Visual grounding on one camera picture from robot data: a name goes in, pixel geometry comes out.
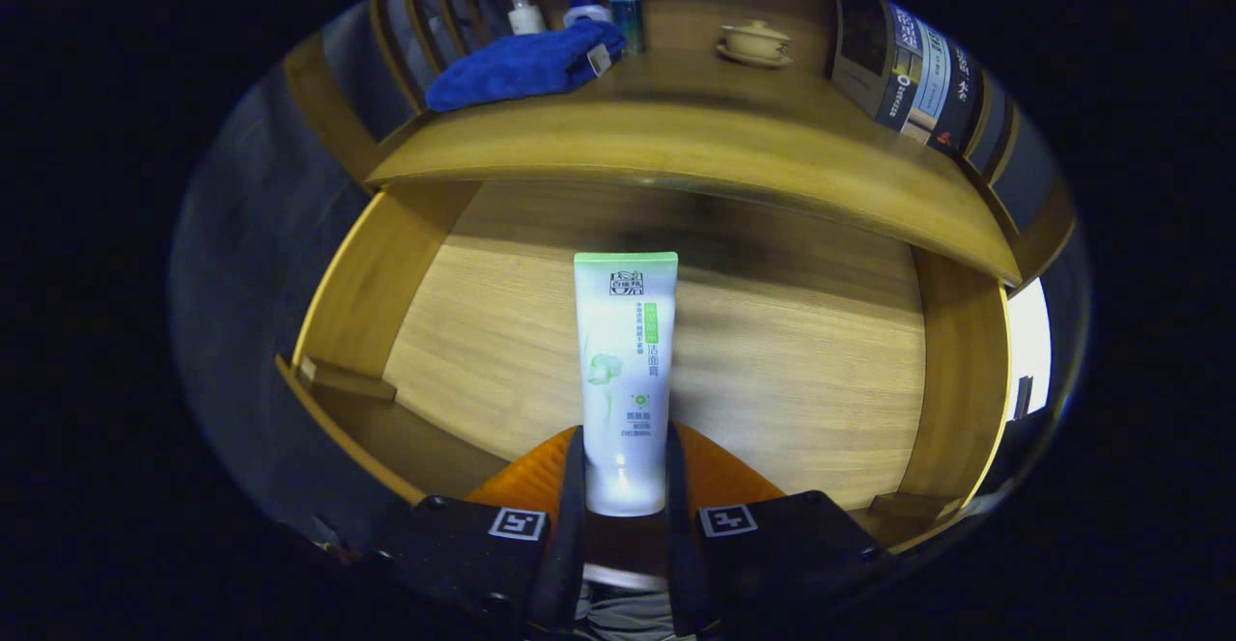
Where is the blue folded towel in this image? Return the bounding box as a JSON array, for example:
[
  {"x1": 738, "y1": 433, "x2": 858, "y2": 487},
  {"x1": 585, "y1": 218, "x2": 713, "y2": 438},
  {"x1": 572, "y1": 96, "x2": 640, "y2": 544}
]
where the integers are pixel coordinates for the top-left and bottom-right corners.
[{"x1": 425, "y1": 19, "x2": 627, "y2": 113}]

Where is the wooden drawer with black knob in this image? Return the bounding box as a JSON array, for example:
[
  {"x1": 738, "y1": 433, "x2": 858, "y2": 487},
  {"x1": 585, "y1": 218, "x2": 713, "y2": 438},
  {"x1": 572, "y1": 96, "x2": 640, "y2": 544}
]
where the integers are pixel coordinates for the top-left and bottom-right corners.
[{"x1": 273, "y1": 178, "x2": 1015, "y2": 592}]

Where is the teal spray can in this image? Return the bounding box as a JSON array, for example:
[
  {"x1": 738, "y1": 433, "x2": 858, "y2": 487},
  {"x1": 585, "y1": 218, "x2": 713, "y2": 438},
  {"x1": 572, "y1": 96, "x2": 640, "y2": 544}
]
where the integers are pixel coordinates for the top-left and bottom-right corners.
[{"x1": 605, "y1": 0, "x2": 648, "y2": 55}]

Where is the beige lidded tea cup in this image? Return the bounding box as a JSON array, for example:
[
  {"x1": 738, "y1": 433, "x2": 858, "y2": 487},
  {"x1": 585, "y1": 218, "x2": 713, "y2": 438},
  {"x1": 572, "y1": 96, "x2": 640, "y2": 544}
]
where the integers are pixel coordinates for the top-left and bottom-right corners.
[{"x1": 716, "y1": 19, "x2": 795, "y2": 70}]

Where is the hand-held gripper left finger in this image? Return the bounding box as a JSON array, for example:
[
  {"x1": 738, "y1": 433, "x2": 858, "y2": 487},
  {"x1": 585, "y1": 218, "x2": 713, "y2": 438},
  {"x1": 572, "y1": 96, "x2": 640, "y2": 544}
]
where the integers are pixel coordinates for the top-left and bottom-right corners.
[{"x1": 360, "y1": 425, "x2": 588, "y2": 638}]

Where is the pale grey spine book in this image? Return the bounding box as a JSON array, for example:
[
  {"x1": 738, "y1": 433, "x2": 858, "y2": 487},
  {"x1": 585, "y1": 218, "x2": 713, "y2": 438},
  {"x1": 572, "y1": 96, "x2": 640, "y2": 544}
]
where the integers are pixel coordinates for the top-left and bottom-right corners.
[{"x1": 903, "y1": 18, "x2": 955, "y2": 145}]

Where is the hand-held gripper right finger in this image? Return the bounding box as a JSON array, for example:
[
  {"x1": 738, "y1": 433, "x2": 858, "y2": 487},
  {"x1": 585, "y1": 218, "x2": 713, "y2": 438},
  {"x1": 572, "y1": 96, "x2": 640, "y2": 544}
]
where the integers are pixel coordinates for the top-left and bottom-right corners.
[{"x1": 664, "y1": 421, "x2": 886, "y2": 638}]

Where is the white green face wash tube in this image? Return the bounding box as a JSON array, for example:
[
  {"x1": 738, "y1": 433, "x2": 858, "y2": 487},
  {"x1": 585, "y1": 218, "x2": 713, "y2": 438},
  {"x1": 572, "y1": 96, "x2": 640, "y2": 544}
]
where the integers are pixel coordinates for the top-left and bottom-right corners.
[{"x1": 574, "y1": 251, "x2": 679, "y2": 518}]

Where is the wooden countertop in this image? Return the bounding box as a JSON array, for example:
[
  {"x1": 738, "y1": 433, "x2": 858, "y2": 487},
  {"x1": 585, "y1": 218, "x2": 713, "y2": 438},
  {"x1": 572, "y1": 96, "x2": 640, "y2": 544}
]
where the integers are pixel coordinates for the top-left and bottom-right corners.
[{"x1": 362, "y1": 0, "x2": 1025, "y2": 287}]

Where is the black spine book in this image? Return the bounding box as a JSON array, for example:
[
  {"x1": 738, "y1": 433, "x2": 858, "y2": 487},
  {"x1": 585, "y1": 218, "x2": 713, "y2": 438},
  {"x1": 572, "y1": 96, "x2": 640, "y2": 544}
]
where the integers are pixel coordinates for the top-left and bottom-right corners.
[{"x1": 932, "y1": 42, "x2": 986, "y2": 156}]

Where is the white pump bottle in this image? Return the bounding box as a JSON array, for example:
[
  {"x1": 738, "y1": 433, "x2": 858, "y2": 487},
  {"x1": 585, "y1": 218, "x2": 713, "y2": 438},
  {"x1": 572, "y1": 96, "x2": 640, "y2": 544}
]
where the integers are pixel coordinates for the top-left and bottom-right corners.
[{"x1": 503, "y1": 0, "x2": 548, "y2": 36}]

